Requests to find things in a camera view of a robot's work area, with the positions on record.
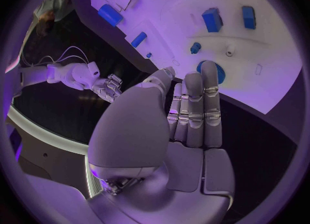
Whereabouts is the white cable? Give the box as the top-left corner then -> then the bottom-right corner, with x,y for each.
56,45 -> 91,65
21,54 -> 89,68

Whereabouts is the white task board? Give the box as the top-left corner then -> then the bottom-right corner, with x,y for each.
89,0 -> 304,116

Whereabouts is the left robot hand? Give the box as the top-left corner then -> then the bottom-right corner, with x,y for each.
87,60 -> 237,224

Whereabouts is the large blue cylinder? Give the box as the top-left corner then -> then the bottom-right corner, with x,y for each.
97,4 -> 125,28

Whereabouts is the blue gear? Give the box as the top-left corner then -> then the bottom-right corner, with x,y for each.
195,60 -> 227,85

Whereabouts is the large blue block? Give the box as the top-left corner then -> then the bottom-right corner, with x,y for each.
200,8 -> 224,33

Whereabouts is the blue plug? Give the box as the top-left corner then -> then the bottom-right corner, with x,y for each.
190,42 -> 202,55

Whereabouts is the slim blue cylinder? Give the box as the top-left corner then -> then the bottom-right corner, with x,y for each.
130,31 -> 148,49

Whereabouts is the person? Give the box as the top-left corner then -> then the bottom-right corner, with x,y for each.
33,0 -> 74,37

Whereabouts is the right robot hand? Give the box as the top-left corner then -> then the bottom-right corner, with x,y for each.
91,73 -> 123,104

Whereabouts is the narrow blue block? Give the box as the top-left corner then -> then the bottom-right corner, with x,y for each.
241,6 -> 257,30

